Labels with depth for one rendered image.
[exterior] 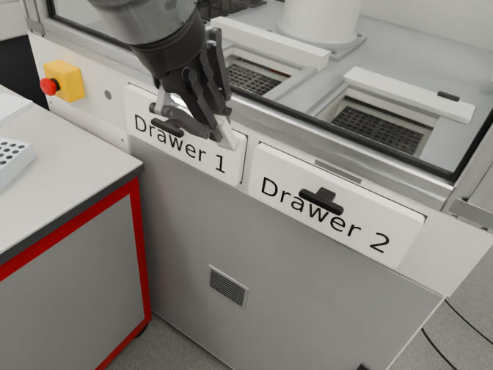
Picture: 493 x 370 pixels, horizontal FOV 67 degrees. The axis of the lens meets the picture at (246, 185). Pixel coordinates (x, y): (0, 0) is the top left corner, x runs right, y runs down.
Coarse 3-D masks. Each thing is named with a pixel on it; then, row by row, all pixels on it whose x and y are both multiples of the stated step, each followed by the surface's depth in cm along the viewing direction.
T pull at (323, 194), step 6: (300, 192) 59; (306, 192) 58; (312, 192) 59; (318, 192) 59; (324, 192) 59; (330, 192) 59; (306, 198) 59; (312, 198) 58; (318, 198) 58; (324, 198) 58; (330, 198) 58; (318, 204) 58; (324, 204) 57; (330, 204) 57; (336, 204) 57; (330, 210) 57; (336, 210) 57; (342, 210) 57
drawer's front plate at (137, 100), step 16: (128, 96) 76; (144, 96) 73; (128, 112) 78; (144, 112) 76; (128, 128) 81; (160, 144) 78; (176, 144) 75; (192, 144) 72; (208, 144) 70; (240, 144) 65; (192, 160) 75; (208, 160) 72; (224, 160) 70; (240, 160) 68; (224, 176) 72; (240, 176) 71
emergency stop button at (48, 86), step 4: (40, 80) 81; (44, 80) 80; (48, 80) 80; (40, 84) 81; (44, 84) 80; (48, 84) 80; (52, 84) 81; (44, 88) 81; (48, 88) 80; (52, 88) 81; (44, 92) 82; (48, 92) 81; (52, 92) 81
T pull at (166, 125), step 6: (150, 120) 70; (156, 120) 69; (162, 120) 70; (168, 120) 70; (156, 126) 70; (162, 126) 69; (168, 126) 68; (174, 126) 69; (168, 132) 69; (174, 132) 68; (180, 132) 68
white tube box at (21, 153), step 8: (0, 144) 78; (8, 144) 78; (16, 144) 78; (24, 144) 78; (0, 152) 76; (8, 152) 76; (16, 152) 77; (24, 152) 77; (32, 152) 80; (0, 160) 74; (8, 160) 74; (16, 160) 75; (24, 160) 77; (0, 168) 72; (8, 168) 73; (16, 168) 76; (0, 176) 72; (8, 176) 74; (0, 184) 72
